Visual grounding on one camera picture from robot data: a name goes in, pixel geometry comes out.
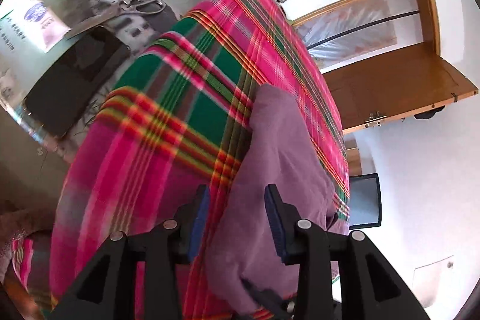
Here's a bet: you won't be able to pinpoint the purple fleece garment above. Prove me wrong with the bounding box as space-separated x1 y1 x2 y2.
203 83 350 317

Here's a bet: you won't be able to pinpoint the black mesh office chair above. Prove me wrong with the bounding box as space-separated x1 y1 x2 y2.
349 173 382 231

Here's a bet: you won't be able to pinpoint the black bags on hook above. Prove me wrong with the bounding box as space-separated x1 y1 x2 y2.
414 106 445 120

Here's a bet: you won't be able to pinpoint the pink plaid tablecloth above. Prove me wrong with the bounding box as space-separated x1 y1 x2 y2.
11 0 350 315

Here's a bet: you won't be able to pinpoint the black smartphone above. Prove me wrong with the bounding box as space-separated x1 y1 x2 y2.
24 27 130 138

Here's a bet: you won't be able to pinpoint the plastic covered door screen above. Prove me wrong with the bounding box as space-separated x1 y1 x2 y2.
292 0 440 73

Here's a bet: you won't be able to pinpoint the white printed paper packet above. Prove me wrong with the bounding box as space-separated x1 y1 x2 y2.
1 0 71 53

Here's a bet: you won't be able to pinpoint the metal scissors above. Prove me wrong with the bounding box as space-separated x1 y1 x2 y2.
64 0 166 40

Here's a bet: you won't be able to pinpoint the glass top side table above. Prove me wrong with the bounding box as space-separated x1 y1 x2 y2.
1 0 201 161

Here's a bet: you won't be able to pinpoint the wooden board against wall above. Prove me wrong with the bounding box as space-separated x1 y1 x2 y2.
344 135 362 176

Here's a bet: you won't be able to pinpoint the wooden door with handle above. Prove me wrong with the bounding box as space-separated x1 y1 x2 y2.
324 43 479 134

